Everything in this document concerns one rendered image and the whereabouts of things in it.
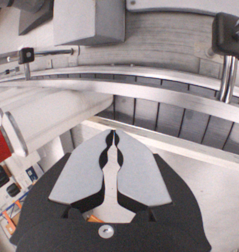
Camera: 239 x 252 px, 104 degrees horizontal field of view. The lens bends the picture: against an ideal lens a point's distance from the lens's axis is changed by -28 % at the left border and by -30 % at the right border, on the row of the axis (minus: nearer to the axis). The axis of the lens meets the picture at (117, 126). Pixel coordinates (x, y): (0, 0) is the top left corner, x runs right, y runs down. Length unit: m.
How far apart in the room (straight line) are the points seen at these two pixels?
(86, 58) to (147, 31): 0.15
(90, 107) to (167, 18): 0.19
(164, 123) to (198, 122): 0.05
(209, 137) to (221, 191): 0.20
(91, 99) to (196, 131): 0.16
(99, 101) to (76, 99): 0.04
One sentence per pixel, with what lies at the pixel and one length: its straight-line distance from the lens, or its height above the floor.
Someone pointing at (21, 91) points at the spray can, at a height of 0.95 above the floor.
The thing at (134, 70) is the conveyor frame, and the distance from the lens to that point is 0.20.
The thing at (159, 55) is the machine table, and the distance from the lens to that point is 0.24.
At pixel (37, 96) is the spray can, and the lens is 0.21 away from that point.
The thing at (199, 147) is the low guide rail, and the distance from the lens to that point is 0.19.
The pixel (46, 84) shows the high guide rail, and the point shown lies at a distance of 0.21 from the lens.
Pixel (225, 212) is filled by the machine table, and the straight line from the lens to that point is 0.47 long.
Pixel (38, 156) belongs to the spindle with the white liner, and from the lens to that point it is 0.61.
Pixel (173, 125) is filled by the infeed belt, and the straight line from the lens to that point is 0.20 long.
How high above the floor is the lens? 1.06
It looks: 49 degrees down
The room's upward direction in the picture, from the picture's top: 130 degrees counter-clockwise
